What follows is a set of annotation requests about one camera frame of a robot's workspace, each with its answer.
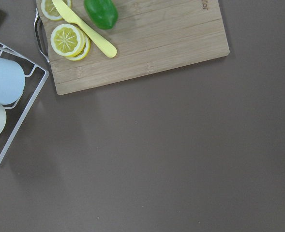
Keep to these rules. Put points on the white wire cup rack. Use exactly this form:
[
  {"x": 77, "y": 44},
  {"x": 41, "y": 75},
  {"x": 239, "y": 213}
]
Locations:
[{"x": 16, "y": 112}]

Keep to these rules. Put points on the green lime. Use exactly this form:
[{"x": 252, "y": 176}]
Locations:
[{"x": 103, "y": 13}]

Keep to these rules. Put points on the lemon slice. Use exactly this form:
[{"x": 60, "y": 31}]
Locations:
[
  {"x": 49, "y": 10},
  {"x": 67, "y": 40},
  {"x": 84, "y": 52}
]

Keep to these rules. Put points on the bamboo cutting board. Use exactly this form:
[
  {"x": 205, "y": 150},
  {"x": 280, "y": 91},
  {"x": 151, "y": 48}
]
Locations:
[{"x": 150, "y": 36}]

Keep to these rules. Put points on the yellow plastic knife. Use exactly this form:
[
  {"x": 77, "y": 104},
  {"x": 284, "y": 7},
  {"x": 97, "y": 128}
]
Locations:
[{"x": 71, "y": 17}]

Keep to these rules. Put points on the blue plastic cup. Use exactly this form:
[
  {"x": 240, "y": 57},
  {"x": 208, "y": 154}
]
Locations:
[{"x": 12, "y": 81}]

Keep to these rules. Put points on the metal cutting board handle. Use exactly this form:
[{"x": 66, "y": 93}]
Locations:
[{"x": 36, "y": 25}]

